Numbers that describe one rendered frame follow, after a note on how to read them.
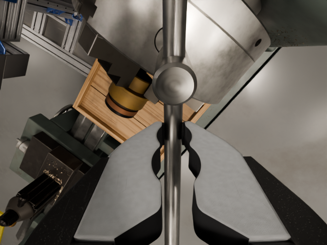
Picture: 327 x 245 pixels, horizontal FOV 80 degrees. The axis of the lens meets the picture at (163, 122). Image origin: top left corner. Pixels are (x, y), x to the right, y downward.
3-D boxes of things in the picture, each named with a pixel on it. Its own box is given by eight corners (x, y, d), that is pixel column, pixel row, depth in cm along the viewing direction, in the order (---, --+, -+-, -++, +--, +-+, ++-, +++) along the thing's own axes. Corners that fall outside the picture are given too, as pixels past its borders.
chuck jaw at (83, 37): (145, 25, 36) (85, -11, 26) (161, 39, 34) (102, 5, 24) (117, 75, 40) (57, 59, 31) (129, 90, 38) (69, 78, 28)
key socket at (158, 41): (155, 25, 25) (154, 26, 22) (182, 24, 25) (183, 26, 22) (156, 52, 26) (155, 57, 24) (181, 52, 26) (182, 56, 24)
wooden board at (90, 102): (117, 28, 60) (111, 27, 56) (211, 101, 60) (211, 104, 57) (79, 103, 72) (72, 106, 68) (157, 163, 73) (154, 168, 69)
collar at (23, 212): (14, 191, 57) (4, 198, 54) (37, 207, 57) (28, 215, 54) (8, 206, 60) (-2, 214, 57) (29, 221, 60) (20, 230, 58)
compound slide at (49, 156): (59, 145, 67) (47, 152, 62) (83, 163, 67) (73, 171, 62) (41, 181, 75) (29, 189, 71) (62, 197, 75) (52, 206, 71)
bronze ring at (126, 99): (112, 61, 36) (91, 99, 40) (153, 92, 36) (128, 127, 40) (131, 59, 45) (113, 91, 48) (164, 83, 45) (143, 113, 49)
